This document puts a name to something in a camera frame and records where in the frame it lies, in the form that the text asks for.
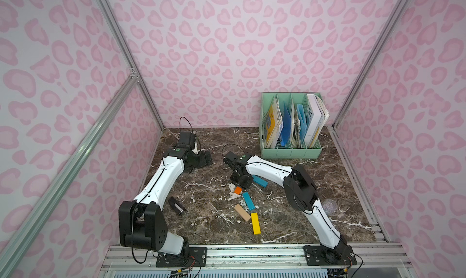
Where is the orange building block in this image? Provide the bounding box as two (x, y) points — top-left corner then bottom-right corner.
(234, 186), (242, 195)

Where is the teal building block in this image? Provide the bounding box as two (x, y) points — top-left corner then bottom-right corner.
(252, 176), (268, 188)
(242, 192), (256, 211)

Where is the natural wood building block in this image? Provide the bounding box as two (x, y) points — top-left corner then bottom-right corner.
(234, 204), (251, 222)

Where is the yellow building block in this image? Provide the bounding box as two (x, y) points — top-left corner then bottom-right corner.
(251, 212), (261, 235)

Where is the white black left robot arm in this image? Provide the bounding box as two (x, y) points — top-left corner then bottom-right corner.
(118, 148), (212, 255)

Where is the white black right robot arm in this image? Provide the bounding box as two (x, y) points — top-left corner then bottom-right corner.
(223, 152), (350, 260)

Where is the small black box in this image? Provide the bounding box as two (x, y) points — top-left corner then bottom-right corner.
(168, 196), (187, 216)

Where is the white printed paper document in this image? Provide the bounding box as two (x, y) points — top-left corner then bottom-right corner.
(263, 95), (283, 149)

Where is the blue plastic folder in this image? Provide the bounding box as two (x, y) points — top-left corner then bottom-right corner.
(280, 104), (292, 147)

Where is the stack of magazines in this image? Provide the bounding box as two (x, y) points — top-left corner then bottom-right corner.
(290, 98), (301, 149)

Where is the light blue translucent folder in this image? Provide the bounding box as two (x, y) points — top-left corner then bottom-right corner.
(296, 104), (307, 142)

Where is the thin booklets right compartment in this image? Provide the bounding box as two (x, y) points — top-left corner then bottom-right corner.
(309, 94), (330, 148)

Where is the mint green file organizer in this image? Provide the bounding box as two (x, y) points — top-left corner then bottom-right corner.
(259, 92), (322, 159)

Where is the white thick book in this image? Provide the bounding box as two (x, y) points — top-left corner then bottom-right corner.
(304, 93), (323, 148)

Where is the clear plastic cup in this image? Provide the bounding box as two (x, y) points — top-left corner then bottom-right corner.
(322, 199), (338, 216)

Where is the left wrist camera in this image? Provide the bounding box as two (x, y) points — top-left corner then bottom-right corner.
(176, 131), (196, 150)

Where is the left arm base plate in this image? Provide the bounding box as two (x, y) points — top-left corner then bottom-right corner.
(155, 246), (208, 268)

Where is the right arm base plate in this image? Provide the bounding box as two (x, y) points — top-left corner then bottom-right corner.
(303, 245), (358, 267)

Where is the aluminium front rail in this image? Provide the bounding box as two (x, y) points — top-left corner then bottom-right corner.
(98, 243), (417, 278)

